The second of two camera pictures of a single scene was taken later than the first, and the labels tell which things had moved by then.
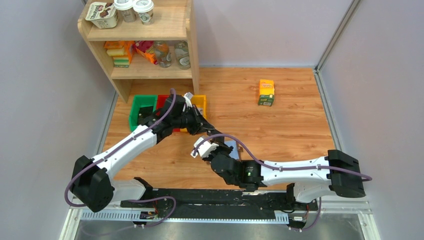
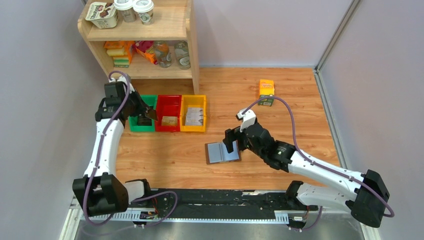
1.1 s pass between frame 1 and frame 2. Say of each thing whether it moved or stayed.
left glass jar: stayed
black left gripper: moved
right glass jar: stayed
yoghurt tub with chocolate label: stayed
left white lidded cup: stayed
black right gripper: moved
